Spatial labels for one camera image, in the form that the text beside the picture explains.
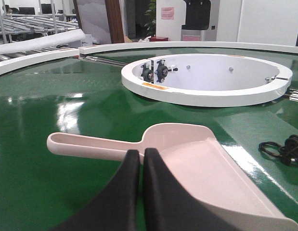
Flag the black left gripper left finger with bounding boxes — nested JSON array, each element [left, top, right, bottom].
[[51, 150, 140, 231]]

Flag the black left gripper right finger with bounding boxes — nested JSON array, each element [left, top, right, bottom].
[[143, 148, 238, 231]]

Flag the pink plastic dustpan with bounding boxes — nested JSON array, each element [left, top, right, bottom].
[[47, 123, 298, 231]]

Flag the black cable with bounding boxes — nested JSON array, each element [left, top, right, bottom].
[[259, 134, 298, 167]]

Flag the left black bearing block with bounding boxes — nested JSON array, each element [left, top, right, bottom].
[[141, 64, 154, 83]]

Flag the black bearing block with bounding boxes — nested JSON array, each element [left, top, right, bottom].
[[141, 64, 154, 83], [154, 60, 178, 83]]

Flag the right black bearing block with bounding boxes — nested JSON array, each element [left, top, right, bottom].
[[154, 60, 178, 83]]

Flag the red box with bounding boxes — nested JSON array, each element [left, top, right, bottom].
[[149, 36, 168, 42]]

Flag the green potted plant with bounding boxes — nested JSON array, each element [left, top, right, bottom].
[[144, 0, 156, 36]]

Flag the pink paper notice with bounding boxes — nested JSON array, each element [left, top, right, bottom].
[[161, 7, 174, 20]]

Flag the black water dispenser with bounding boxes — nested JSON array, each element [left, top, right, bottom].
[[181, 0, 211, 41]]

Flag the white outer rim right segment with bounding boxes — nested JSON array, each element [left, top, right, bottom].
[[78, 41, 298, 56]]

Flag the brown wooden pillar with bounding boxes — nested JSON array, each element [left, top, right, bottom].
[[105, 0, 125, 44]]

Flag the metal roller rack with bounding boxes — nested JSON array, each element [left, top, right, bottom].
[[0, 0, 79, 44]]

